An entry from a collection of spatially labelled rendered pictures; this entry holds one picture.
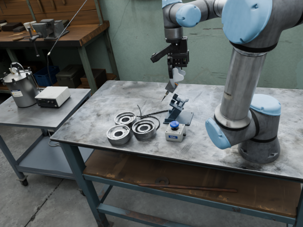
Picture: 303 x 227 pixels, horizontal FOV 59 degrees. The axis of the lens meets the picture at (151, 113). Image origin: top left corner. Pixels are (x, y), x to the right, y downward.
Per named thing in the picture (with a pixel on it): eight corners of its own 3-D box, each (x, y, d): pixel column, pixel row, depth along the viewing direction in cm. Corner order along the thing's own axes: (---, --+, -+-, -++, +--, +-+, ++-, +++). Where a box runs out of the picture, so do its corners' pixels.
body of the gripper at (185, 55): (186, 69, 110) (185, 39, 104) (166, 69, 112) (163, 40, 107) (189, 62, 116) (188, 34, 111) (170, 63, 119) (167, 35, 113)
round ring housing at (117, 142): (116, 149, 117) (114, 142, 115) (104, 139, 124) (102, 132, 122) (135, 138, 122) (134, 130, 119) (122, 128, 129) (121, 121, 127)
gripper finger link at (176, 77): (183, 89, 114) (182, 68, 111) (170, 89, 116) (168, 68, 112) (185, 87, 117) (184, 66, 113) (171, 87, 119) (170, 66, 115)
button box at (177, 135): (166, 140, 117) (164, 131, 114) (170, 130, 122) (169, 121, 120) (183, 143, 114) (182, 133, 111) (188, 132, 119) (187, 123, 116)
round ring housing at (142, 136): (160, 132, 122) (159, 125, 120) (142, 143, 118) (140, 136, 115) (147, 123, 130) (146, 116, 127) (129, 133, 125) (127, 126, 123)
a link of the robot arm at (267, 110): (286, 132, 96) (291, 100, 88) (254, 146, 92) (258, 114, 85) (262, 116, 105) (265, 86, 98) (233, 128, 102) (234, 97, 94)
